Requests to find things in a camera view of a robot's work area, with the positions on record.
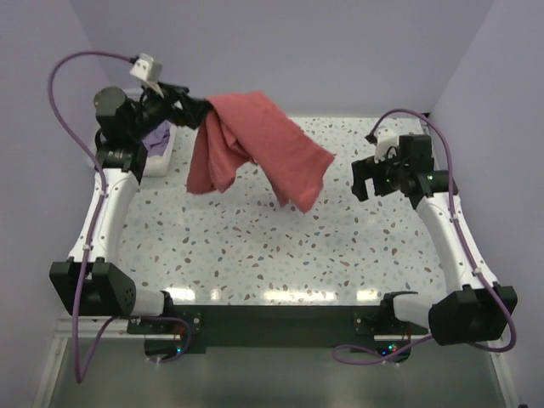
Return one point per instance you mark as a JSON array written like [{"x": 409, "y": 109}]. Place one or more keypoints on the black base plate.
[{"x": 202, "y": 327}]

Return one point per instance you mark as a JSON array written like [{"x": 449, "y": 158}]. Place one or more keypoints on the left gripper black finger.
[
  {"x": 195, "y": 104},
  {"x": 193, "y": 118}
]

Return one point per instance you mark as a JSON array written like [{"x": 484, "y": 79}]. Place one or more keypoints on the salmon red t-shirt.
[{"x": 250, "y": 127}]

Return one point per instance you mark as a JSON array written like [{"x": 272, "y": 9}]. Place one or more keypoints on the purple t-shirt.
[{"x": 158, "y": 140}]

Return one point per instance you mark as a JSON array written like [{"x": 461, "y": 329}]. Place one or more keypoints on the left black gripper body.
[{"x": 155, "y": 110}]

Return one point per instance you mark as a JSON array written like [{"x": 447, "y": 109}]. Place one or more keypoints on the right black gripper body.
[{"x": 385, "y": 174}]

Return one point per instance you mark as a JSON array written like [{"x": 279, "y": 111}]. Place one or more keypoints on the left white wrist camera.
[{"x": 146, "y": 68}]

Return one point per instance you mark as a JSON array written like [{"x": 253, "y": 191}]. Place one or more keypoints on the white plastic laundry basket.
[{"x": 151, "y": 162}]

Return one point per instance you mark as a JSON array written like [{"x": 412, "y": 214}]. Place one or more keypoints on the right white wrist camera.
[{"x": 386, "y": 139}]

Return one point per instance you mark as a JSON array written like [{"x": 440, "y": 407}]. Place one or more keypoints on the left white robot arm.
[{"x": 89, "y": 282}]

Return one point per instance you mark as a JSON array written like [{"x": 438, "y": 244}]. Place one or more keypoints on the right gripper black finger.
[
  {"x": 355, "y": 188},
  {"x": 369, "y": 189}
]

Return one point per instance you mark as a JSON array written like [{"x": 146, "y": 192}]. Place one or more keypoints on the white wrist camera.
[
  {"x": 386, "y": 139},
  {"x": 146, "y": 68}
]

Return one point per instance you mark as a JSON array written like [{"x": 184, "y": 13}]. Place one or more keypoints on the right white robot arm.
[{"x": 476, "y": 308}]

